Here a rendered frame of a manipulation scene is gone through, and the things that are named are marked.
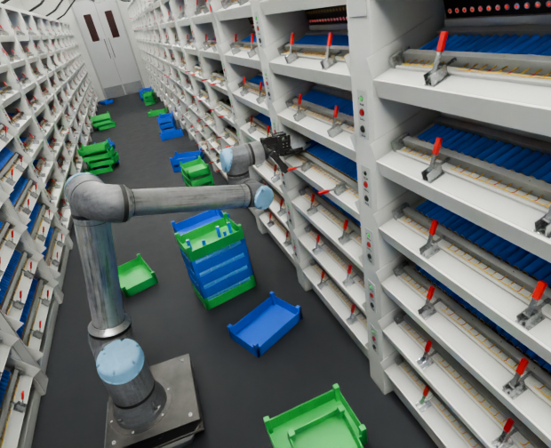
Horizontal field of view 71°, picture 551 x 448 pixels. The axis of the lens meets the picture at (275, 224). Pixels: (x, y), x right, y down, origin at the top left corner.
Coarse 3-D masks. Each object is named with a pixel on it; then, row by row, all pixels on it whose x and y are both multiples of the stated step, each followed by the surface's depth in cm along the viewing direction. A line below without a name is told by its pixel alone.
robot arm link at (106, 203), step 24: (96, 192) 111; (120, 192) 113; (144, 192) 118; (168, 192) 122; (192, 192) 127; (216, 192) 132; (240, 192) 137; (264, 192) 141; (96, 216) 112; (120, 216) 113
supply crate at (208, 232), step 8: (224, 216) 209; (208, 224) 207; (216, 224) 210; (224, 224) 213; (232, 224) 207; (240, 224) 196; (192, 232) 204; (200, 232) 207; (208, 232) 209; (216, 232) 208; (240, 232) 196; (184, 240) 203; (192, 240) 205; (200, 240) 204; (208, 240) 202; (216, 240) 191; (224, 240) 193; (232, 240) 196; (184, 248) 190; (192, 248) 198; (200, 248) 187; (208, 248) 190; (216, 248) 192; (192, 256) 187; (200, 256) 189
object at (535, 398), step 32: (384, 288) 118; (416, 288) 110; (448, 288) 104; (416, 320) 107; (448, 320) 99; (480, 320) 94; (480, 352) 90; (512, 352) 84; (512, 384) 80; (544, 384) 79; (544, 416) 75
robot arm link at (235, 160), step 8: (248, 144) 150; (224, 152) 146; (232, 152) 146; (240, 152) 147; (248, 152) 148; (224, 160) 146; (232, 160) 146; (240, 160) 147; (248, 160) 149; (224, 168) 148; (232, 168) 148; (240, 168) 149; (248, 168) 153
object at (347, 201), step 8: (304, 136) 165; (288, 160) 165; (296, 160) 162; (312, 168) 150; (304, 176) 152; (312, 176) 146; (320, 176) 143; (328, 176) 141; (312, 184) 148; (320, 184) 139; (328, 184) 137; (344, 192) 128; (352, 192) 126; (336, 200) 130; (344, 200) 125; (352, 200) 123; (344, 208) 128; (352, 208) 120
